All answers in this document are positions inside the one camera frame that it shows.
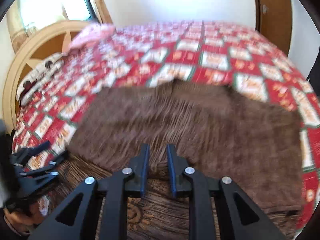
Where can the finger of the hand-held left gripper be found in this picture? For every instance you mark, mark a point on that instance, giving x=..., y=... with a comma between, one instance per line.
x=37, y=148
x=47, y=173

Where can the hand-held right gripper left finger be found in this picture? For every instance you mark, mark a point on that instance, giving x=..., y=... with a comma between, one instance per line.
x=144, y=170

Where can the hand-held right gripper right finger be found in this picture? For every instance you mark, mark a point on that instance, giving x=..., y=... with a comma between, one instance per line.
x=171, y=170

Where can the brown striped garment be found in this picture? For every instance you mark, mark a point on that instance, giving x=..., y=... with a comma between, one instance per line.
x=190, y=127

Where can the person's left hand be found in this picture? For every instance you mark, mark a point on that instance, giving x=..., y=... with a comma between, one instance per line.
x=17, y=217

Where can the white patterned pillow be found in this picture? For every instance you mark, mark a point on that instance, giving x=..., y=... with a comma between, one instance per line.
x=40, y=72

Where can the wooden headboard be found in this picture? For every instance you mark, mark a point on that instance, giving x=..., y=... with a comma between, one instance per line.
x=50, y=37

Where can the yellow patterned curtain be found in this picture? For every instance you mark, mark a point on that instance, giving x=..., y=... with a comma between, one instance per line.
x=102, y=10
x=16, y=30

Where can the red checked printed blanket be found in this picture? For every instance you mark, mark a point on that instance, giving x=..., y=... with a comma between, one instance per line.
x=220, y=57

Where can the pink pillow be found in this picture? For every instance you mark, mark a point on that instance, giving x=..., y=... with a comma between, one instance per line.
x=90, y=36

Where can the window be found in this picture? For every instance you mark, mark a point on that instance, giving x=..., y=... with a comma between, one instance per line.
x=60, y=2

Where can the wooden door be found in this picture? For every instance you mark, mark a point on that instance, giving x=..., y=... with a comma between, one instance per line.
x=273, y=12

